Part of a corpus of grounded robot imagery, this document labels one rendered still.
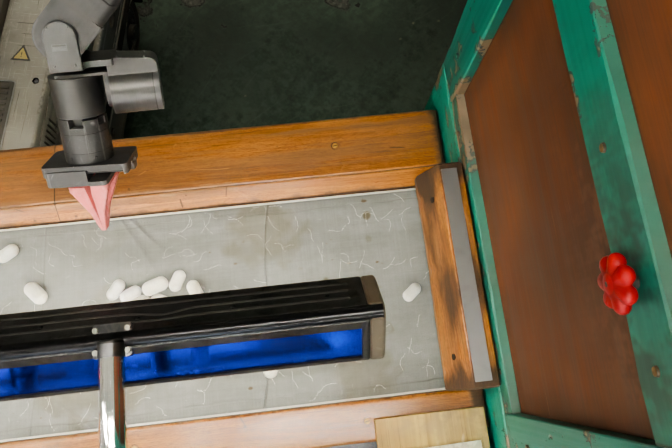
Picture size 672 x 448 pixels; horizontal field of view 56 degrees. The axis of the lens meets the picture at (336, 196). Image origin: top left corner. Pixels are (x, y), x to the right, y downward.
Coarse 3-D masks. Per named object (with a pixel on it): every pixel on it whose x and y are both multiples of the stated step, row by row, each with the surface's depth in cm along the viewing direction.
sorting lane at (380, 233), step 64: (384, 192) 97; (64, 256) 94; (128, 256) 94; (192, 256) 94; (256, 256) 94; (320, 256) 95; (384, 256) 95; (192, 384) 89; (256, 384) 89; (320, 384) 90; (384, 384) 90
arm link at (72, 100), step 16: (48, 80) 73; (64, 80) 72; (80, 80) 73; (96, 80) 74; (64, 96) 73; (80, 96) 73; (96, 96) 75; (64, 112) 74; (80, 112) 74; (96, 112) 75
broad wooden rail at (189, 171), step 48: (144, 144) 96; (192, 144) 96; (240, 144) 96; (288, 144) 97; (336, 144) 97; (384, 144) 97; (432, 144) 97; (0, 192) 93; (48, 192) 94; (144, 192) 94; (192, 192) 94; (240, 192) 95; (288, 192) 96; (336, 192) 97
